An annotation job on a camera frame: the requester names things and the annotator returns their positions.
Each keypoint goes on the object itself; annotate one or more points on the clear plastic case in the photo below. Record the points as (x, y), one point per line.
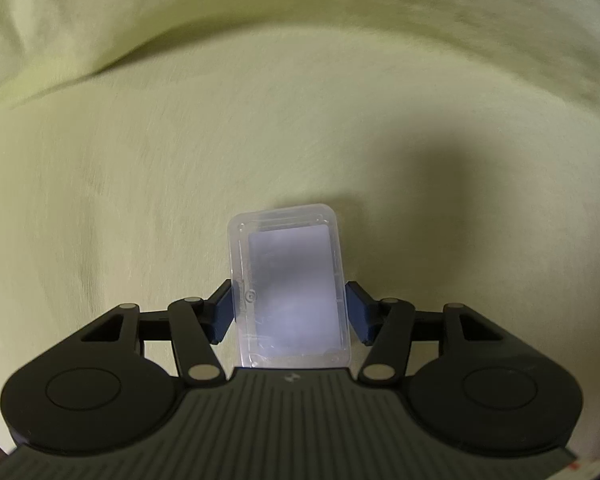
(290, 285)

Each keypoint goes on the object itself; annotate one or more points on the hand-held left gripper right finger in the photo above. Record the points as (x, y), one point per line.
(358, 316)

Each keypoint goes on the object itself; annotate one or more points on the light green covered sofa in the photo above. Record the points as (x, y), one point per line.
(180, 110)

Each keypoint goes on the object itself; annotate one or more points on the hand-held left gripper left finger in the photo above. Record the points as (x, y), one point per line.
(224, 316)

